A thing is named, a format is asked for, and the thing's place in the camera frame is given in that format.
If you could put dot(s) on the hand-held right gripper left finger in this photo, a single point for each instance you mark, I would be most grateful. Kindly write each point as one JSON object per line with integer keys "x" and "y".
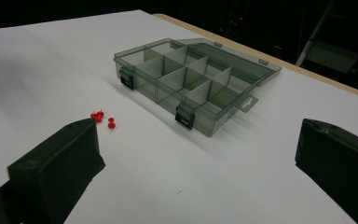
{"x": 59, "y": 165}

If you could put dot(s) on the grey transparent plastic organizer box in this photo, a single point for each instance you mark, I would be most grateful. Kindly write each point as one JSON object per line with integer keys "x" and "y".
{"x": 167, "y": 82}

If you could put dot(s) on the red pushpin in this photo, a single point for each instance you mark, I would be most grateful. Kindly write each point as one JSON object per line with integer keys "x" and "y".
{"x": 111, "y": 124}
{"x": 100, "y": 115}
{"x": 93, "y": 115}

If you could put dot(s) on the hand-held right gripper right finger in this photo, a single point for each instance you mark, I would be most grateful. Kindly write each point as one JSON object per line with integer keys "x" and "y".
{"x": 341, "y": 165}

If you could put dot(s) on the white table sheet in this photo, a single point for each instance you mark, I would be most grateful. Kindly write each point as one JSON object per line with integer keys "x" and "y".
{"x": 174, "y": 174}

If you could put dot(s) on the grey metal stand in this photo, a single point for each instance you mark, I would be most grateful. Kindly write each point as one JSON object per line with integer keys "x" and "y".
{"x": 315, "y": 34}

